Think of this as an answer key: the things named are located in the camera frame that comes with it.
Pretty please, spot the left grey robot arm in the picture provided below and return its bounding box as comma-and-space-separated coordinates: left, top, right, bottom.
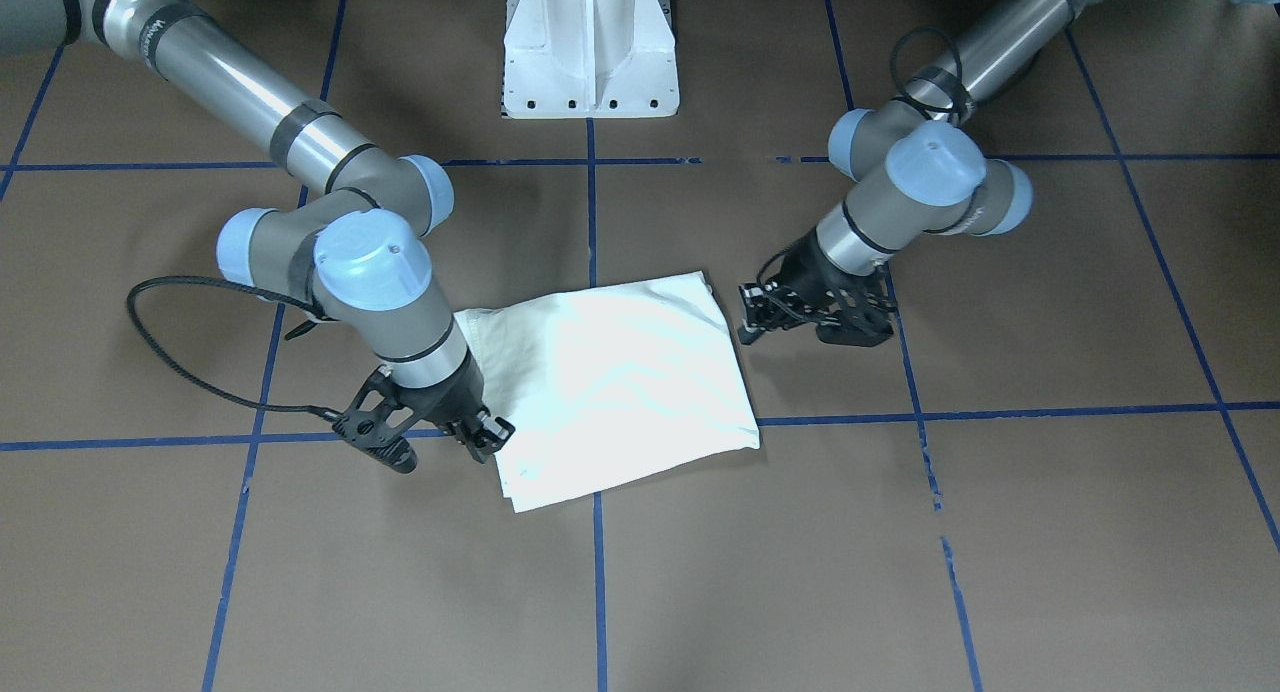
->
737, 0, 1277, 347

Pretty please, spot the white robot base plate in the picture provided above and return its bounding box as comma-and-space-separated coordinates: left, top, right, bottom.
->
500, 0, 681, 122

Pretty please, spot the cream long-sleeve cat shirt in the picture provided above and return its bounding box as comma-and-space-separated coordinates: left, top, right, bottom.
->
454, 271, 760, 513

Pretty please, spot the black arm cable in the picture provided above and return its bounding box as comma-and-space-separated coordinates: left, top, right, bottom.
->
125, 276, 346, 418
888, 24, 973, 125

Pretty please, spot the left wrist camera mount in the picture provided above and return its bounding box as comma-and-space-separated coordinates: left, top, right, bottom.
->
815, 265, 897, 347

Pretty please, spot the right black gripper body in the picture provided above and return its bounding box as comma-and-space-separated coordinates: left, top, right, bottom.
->
396, 358, 489, 437

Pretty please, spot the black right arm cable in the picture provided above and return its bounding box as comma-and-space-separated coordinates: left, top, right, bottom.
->
125, 276, 346, 418

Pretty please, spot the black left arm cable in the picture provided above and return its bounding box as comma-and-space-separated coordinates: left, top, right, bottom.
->
888, 24, 973, 125

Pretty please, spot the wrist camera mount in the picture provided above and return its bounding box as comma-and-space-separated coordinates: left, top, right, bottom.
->
815, 265, 897, 347
332, 365, 422, 475

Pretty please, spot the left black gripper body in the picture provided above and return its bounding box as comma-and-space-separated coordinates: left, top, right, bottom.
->
765, 237, 850, 329

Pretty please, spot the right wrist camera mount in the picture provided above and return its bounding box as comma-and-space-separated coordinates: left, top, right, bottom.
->
332, 365, 422, 475

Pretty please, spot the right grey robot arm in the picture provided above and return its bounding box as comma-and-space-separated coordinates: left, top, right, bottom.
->
3, 0, 498, 484

